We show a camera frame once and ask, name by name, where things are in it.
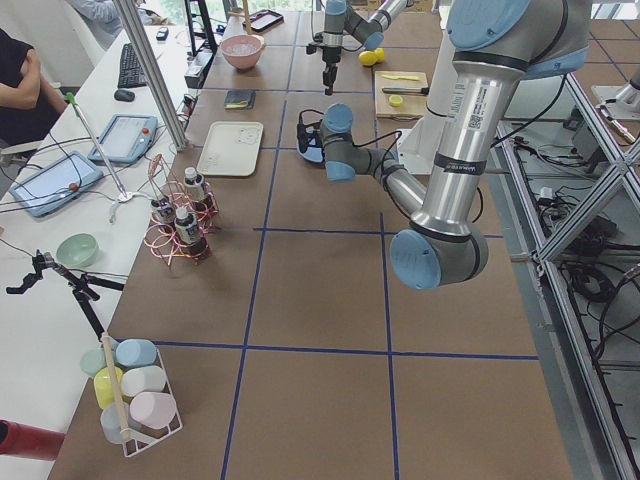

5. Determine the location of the wooden cutting board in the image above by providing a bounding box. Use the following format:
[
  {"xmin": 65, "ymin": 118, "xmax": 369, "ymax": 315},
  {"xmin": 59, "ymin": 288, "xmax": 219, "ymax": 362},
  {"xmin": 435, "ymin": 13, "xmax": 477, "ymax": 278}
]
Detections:
[{"xmin": 374, "ymin": 71, "xmax": 429, "ymax": 119}]

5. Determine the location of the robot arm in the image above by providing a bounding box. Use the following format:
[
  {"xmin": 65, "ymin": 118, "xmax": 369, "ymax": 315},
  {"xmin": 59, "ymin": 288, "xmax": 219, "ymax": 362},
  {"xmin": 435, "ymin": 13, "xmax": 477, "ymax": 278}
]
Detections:
[
  {"xmin": 306, "ymin": 0, "xmax": 414, "ymax": 96},
  {"xmin": 297, "ymin": 1, "xmax": 592, "ymax": 290}
]

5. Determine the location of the tea bottle white cap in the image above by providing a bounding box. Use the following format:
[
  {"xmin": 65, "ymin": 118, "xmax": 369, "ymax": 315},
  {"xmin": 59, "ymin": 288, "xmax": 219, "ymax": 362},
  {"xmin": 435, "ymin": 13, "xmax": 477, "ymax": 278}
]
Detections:
[{"xmin": 174, "ymin": 206, "xmax": 210, "ymax": 260}]

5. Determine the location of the red bottle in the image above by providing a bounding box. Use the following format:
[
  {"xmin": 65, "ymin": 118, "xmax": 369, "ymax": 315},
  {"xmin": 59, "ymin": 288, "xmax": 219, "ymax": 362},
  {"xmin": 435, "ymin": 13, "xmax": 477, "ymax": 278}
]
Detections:
[{"xmin": 1, "ymin": 420, "xmax": 65, "ymax": 461}]

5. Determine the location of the blue teach pendant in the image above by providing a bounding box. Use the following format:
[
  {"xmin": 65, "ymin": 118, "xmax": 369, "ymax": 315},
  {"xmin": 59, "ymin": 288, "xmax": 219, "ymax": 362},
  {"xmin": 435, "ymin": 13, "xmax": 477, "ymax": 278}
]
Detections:
[
  {"xmin": 98, "ymin": 114, "xmax": 158, "ymax": 165},
  {"xmin": 9, "ymin": 151, "xmax": 104, "ymax": 217}
]

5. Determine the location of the black keyboard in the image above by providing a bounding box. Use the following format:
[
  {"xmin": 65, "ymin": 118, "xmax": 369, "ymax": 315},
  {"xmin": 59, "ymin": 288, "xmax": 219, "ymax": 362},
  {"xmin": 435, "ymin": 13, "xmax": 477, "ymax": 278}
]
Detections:
[{"xmin": 117, "ymin": 43, "xmax": 146, "ymax": 89}]

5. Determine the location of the pale blue plastic cup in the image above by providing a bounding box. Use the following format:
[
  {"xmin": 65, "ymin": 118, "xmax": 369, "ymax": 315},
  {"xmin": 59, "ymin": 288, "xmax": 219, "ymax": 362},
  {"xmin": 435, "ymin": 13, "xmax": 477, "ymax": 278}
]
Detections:
[{"xmin": 100, "ymin": 403, "xmax": 141, "ymax": 444}]

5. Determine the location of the white plastic cup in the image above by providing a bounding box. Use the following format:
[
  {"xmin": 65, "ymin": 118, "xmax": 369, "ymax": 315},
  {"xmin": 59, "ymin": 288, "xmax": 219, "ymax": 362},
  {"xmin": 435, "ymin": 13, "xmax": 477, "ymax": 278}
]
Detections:
[{"xmin": 121, "ymin": 365, "xmax": 167, "ymax": 397}]

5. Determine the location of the pale green plastic cup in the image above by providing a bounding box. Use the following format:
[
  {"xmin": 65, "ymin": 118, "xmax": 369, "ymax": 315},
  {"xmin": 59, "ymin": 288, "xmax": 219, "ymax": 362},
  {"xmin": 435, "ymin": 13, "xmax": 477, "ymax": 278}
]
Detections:
[{"xmin": 79, "ymin": 348, "xmax": 106, "ymax": 378}]

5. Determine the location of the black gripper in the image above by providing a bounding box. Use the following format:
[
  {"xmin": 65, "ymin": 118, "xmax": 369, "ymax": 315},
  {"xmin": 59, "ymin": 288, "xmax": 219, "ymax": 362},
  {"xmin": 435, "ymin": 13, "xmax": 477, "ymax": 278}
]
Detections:
[
  {"xmin": 322, "ymin": 46, "xmax": 341, "ymax": 93},
  {"xmin": 296, "ymin": 110, "xmax": 323, "ymax": 153}
]

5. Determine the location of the pink plastic cup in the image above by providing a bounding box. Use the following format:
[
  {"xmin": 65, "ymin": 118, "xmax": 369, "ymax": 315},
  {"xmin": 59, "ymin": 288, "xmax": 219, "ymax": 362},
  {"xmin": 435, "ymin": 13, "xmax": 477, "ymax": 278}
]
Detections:
[{"xmin": 130, "ymin": 392, "xmax": 177, "ymax": 430}]

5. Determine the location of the black tripod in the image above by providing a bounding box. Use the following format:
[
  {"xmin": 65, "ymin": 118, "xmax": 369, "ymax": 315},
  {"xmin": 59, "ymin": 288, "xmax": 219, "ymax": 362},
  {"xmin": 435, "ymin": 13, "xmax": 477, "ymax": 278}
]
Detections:
[{"xmin": 5, "ymin": 249, "xmax": 126, "ymax": 346}]

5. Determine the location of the black computer mouse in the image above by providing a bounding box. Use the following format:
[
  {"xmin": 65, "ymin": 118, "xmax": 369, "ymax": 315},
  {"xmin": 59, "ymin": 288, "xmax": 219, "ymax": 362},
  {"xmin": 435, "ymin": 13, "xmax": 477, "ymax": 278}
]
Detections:
[{"xmin": 114, "ymin": 89, "xmax": 136, "ymax": 103}]

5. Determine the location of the lemon half slice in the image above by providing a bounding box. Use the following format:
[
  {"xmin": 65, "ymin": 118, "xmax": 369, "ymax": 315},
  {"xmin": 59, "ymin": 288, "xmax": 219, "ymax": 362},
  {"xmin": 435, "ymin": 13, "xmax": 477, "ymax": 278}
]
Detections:
[{"xmin": 388, "ymin": 94, "xmax": 404, "ymax": 108}]

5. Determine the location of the whole yellow lemon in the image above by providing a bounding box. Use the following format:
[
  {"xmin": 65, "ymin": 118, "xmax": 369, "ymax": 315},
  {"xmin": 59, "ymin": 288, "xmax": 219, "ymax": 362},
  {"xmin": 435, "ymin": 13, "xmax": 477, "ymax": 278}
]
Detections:
[{"xmin": 358, "ymin": 51, "xmax": 379, "ymax": 67}]

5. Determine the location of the green bowl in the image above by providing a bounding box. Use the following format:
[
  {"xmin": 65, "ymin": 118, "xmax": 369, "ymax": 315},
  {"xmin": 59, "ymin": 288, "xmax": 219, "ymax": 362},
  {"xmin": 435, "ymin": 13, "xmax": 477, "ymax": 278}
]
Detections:
[{"xmin": 55, "ymin": 233, "xmax": 99, "ymax": 268}]

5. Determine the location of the yellow plastic knife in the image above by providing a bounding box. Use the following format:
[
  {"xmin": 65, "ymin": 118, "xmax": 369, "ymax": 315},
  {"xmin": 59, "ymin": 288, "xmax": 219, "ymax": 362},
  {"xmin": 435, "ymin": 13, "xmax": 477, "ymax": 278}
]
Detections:
[{"xmin": 381, "ymin": 74, "xmax": 421, "ymax": 82}]

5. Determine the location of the steel muddler black tip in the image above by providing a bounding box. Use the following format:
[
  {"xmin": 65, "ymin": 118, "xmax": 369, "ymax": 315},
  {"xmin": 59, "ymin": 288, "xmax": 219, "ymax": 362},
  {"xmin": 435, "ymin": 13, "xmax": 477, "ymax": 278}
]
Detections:
[{"xmin": 382, "ymin": 87, "xmax": 429, "ymax": 96}]

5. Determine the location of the white wire rack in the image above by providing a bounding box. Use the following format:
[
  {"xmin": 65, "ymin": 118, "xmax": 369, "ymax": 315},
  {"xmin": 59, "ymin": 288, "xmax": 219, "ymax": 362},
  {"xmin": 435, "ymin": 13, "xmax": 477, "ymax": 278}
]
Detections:
[{"xmin": 94, "ymin": 333, "xmax": 183, "ymax": 457}]

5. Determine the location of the yellow plastic cup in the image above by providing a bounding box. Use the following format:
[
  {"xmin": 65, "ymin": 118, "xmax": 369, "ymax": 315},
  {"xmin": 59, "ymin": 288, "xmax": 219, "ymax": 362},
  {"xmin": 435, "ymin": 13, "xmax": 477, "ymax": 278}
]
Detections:
[{"xmin": 93, "ymin": 367, "xmax": 114, "ymax": 410}]

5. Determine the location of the cream bear serving tray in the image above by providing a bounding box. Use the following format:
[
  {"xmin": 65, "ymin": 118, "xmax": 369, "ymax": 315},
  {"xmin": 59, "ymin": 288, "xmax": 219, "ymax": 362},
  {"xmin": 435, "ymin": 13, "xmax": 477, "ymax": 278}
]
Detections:
[{"xmin": 196, "ymin": 121, "xmax": 264, "ymax": 177}]

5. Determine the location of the pink bowl of ice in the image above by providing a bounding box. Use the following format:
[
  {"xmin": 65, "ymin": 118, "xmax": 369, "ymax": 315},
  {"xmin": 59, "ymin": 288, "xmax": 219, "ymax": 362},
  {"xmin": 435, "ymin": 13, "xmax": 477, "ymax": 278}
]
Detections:
[{"xmin": 220, "ymin": 35, "xmax": 265, "ymax": 70}]

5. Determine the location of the copper wire bottle rack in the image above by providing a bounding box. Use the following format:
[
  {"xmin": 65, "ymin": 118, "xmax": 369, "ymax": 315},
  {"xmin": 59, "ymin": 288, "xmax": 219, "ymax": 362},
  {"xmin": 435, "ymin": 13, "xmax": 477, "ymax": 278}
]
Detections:
[{"xmin": 144, "ymin": 154, "xmax": 219, "ymax": 265}]

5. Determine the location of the seated person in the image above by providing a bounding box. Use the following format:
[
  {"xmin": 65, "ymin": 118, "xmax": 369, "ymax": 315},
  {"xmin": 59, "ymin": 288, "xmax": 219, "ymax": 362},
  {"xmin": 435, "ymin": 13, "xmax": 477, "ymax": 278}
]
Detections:
[{"xmin": 1, "ymin": 30, "xmax": 67, "ymax": 146}]

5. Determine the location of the grey and yellow cloth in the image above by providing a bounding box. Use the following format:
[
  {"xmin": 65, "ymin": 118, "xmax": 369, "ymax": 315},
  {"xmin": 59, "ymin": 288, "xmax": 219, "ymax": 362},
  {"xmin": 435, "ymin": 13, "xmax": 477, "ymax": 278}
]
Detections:
[{"xmin": 224, "ymin": 89, "xmax": 256, "ymax": 110}]

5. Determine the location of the aluminium frame post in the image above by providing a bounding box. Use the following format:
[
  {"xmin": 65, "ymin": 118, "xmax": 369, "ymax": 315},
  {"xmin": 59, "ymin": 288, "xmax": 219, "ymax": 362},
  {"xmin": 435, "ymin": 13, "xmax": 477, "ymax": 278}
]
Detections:
[{"xmin": 114, "ymin": 0, "xmax": 188, "ymax": 152}]

